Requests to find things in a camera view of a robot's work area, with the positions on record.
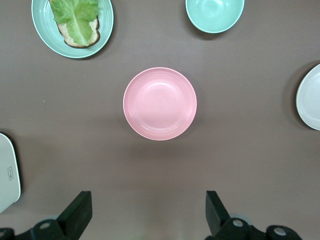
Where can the toasted bread slice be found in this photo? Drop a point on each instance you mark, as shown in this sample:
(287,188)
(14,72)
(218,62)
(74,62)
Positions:
(94,31)

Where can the green plate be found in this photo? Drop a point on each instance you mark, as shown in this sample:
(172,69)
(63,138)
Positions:
(42,30)

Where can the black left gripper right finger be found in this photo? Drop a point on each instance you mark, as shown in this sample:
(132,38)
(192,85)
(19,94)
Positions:
(217,217)

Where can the small green bowl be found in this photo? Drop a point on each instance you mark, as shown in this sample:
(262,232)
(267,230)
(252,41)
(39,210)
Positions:
(215,15)

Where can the beige shallow bowl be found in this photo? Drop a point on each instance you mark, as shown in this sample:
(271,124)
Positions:
(311,100)

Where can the cream toaster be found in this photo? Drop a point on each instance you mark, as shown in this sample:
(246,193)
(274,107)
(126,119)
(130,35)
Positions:
(7,175)

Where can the pink shallow bowl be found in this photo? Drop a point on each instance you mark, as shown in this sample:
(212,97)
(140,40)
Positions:
(160,103)

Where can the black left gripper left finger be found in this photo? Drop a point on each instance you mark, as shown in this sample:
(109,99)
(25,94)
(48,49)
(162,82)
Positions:
(75,215)

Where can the green lettuce leaf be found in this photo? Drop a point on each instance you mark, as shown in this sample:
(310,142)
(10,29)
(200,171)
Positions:
(77,20)

